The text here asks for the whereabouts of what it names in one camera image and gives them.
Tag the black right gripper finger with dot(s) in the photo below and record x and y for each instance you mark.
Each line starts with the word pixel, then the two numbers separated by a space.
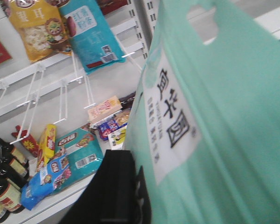
pixel 117 194

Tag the teal goji berry pouch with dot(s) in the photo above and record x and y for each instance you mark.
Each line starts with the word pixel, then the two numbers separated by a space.
pixel 204 129

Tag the teal seasoning bag on shelf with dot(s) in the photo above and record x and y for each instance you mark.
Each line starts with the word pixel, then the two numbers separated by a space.
pixel 84 155

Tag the blue white bag on shelf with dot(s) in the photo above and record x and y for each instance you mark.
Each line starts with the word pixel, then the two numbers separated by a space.
pixel 46 181

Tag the blue snack bag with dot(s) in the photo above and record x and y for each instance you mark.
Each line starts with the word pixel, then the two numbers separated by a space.
pixel 112 124

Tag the yellow Nabati wafer box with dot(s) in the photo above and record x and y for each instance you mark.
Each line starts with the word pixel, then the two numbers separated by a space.
pixel 46 146

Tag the Pocky biscuit box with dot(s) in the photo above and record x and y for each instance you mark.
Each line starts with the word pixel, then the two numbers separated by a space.
pixel 104 109

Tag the purple label dark bottle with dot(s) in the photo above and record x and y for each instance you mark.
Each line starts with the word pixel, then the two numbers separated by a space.
pixel 127 101

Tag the red sauce spout pouch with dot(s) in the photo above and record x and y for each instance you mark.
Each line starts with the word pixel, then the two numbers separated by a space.
pixel 29 142

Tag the soy sauce bottle red cap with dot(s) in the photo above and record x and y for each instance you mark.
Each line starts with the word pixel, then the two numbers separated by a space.
pixel 15 158
pixel 10 197

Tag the blue sweet potato noodle bag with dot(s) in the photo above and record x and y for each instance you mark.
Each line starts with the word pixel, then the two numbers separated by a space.
pixel 90 36

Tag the yellow white fungus packet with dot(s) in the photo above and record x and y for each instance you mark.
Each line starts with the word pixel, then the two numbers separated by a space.
pixel 40 27

